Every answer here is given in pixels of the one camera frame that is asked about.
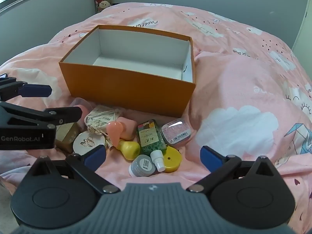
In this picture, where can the small white bottle cap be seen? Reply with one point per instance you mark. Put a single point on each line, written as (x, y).
(157, 159)

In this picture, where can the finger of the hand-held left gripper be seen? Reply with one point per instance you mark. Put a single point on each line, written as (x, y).
(61, 115)
(36, 90)

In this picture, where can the gold patterned small box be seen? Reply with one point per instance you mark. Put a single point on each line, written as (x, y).
(67, 136)

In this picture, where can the orange cardboard box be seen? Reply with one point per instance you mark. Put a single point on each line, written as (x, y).
(121, 90)

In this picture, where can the clear pouch with pink puff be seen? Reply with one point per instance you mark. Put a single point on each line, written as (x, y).
(79, 108)

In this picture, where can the green patterned packet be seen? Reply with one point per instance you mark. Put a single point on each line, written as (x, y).
(151, 139)

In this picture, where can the pink printed blanket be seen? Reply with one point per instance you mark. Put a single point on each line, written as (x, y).
(243, 90)

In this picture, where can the yellow round lid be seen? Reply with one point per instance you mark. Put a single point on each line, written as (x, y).
(173, 162)

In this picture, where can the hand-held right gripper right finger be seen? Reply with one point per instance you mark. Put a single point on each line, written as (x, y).
(209, 157)

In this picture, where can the white door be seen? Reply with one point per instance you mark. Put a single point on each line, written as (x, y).
(303, 29)

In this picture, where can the pink tin with clear lid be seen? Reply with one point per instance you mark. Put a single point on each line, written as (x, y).
(175, 131)

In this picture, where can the pink rounded block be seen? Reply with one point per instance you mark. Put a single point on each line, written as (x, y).
(129, 126)

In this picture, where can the white round compact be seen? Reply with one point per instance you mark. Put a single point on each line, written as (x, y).
(87, 142)

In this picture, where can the peach glossy rounded bottle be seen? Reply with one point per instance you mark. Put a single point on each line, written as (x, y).
(114, 129)

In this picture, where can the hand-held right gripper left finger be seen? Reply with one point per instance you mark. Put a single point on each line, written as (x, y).
(95, 154)

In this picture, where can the grey round jar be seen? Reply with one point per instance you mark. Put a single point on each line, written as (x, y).
(142, 165)

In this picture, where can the yellow pear-shaped bottle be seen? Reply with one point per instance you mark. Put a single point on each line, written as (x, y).
(130, 150)

